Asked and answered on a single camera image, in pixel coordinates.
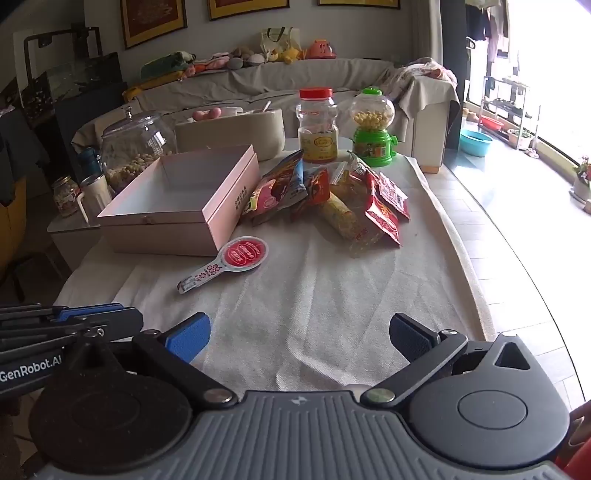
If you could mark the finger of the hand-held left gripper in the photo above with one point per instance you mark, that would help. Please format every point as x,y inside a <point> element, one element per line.
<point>46,334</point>
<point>92,311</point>

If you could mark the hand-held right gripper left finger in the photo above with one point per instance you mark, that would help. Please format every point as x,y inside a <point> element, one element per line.
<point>189,337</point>

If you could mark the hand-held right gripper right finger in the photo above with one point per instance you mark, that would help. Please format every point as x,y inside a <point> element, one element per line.
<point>411,341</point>

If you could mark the pink cardboard box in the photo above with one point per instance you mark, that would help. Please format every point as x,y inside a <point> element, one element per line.
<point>152,233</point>

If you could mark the red round lollipop packet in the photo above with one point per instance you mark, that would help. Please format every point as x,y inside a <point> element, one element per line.
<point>242,253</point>

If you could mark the clear yellow corn snack packet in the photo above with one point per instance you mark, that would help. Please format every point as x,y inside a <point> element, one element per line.
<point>337,214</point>

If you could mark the red white snack packet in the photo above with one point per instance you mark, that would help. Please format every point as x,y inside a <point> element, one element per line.
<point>392,194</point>

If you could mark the blue red snack packet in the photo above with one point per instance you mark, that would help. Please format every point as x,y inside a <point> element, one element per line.
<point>277,189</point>

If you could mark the dark red snack packet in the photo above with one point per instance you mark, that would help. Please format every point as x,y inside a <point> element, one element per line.
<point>316,187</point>

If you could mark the yellow green snack packet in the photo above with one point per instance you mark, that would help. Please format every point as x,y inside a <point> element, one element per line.
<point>344,173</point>

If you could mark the white mug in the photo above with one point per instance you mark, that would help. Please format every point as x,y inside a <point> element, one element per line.
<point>97,196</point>

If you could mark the white table cloth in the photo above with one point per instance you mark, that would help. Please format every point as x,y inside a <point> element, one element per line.
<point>300,295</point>

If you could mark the small glass jar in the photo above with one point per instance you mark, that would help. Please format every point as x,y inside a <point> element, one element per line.
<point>65,196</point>

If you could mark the yellow chair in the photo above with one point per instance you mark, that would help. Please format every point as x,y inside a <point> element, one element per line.
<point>11,217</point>

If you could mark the large glass jar with nuts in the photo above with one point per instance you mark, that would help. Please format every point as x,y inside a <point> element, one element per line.
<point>134,152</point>

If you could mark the dark cloth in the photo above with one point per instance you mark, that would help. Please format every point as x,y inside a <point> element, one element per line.
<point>18,152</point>

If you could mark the green candy dispenser toy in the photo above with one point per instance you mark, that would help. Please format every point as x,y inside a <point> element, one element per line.
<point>373,138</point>

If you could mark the beige rectangular container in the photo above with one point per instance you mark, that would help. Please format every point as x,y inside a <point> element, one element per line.
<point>231,134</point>

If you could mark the teal plastic basin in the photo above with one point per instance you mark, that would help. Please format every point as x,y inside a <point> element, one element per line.
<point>475,143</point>

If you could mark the pink round toy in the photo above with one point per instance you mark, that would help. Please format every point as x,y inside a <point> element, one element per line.
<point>206,114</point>

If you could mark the yellow cushion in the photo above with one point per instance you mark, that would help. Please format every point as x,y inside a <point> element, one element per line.
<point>147,87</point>

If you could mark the plastic jar with red lid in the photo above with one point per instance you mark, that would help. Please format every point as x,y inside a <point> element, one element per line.
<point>316,129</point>

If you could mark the potted plant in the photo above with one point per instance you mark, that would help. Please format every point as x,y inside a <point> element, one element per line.
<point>582,184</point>

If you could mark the red plastic basin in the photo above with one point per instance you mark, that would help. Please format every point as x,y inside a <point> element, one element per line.
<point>491,123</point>

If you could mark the glass fish tank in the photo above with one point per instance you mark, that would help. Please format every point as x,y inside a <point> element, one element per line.
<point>78,76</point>

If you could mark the metal shoe rack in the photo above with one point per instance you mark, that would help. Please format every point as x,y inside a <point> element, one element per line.
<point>508,101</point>

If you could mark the green plush toy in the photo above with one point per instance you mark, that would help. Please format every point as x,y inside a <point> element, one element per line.
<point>166,62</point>

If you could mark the floral blanket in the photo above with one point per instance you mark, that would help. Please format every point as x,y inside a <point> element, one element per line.
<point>427,71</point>

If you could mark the pink plush toy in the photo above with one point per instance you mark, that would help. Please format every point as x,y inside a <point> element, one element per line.
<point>212,62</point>

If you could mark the grey covered sofa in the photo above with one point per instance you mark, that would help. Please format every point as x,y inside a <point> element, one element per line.
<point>323,74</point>

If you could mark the grey plush toy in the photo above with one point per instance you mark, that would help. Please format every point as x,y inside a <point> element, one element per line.
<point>247,57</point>

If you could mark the framed red painting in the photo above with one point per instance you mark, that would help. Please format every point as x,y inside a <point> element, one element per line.
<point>247,7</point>
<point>154,21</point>
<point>358,2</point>

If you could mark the yellow plush toy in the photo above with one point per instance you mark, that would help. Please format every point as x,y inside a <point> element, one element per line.
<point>288,55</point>

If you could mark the white tote bag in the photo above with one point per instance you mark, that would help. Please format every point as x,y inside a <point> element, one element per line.
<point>279,39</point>

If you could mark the hanging clothes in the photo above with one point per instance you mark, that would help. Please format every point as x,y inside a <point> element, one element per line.
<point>478,23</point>

